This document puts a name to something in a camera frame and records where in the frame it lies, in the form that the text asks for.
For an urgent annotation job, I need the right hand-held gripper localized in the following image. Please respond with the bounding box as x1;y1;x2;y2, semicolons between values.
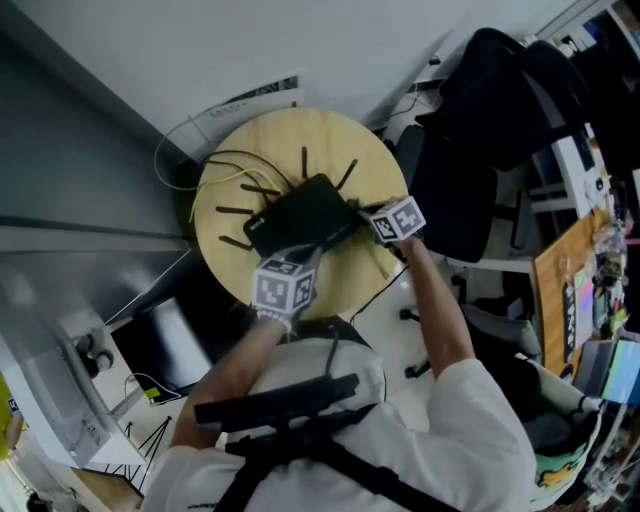
356;195;428;247

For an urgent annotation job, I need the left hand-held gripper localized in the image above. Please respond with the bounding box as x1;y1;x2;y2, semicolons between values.
251;243;326;325

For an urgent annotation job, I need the black router with antennas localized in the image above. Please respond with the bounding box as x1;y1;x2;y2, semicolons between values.
214;146;362;257

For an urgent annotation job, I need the person's left forearm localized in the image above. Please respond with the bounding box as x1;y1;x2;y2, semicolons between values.
169;319;291;446

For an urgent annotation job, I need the person's right forearm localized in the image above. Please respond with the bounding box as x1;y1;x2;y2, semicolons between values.
399;234;476;381

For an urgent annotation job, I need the black office chair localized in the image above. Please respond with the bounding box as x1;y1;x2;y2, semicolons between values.
394;27;591;264
399;294;546;436

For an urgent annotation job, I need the round wooden side table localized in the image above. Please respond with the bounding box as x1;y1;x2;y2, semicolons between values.
193;107;412;321

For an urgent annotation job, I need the black chest harness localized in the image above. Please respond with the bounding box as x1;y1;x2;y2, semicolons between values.
193;372;466;512

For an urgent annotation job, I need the black case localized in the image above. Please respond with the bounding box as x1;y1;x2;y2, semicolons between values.
109;294;216;396

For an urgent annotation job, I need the wooden desk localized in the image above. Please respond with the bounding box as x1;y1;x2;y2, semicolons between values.
532;209;626;379

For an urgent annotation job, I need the person's white shirt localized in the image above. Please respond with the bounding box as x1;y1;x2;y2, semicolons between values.
142;337;539;512

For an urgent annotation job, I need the grey door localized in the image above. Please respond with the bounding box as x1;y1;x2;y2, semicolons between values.
0;29;201;351

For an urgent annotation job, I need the white printer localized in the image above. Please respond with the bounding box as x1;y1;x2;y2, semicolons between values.
22;319;114;469

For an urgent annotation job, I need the grey laptop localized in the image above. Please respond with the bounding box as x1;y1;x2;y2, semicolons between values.
574;339;640;406

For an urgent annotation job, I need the wooden board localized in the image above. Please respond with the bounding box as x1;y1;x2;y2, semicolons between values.
74;467;146;512

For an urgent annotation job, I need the colourful patterned plush toy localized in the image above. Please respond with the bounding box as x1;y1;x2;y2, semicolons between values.
529;389;604;512

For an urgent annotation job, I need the white beaded bracelet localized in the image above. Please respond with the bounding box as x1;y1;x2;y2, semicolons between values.
254;307;294;334

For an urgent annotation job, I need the black harness cable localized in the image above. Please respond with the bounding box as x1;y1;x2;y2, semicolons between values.
324;323;342;377

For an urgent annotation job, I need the yellow cable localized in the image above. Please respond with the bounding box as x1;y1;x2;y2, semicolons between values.
188;169;281;224

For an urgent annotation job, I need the grey cable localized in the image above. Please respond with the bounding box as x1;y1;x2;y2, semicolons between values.
153;114;221;192

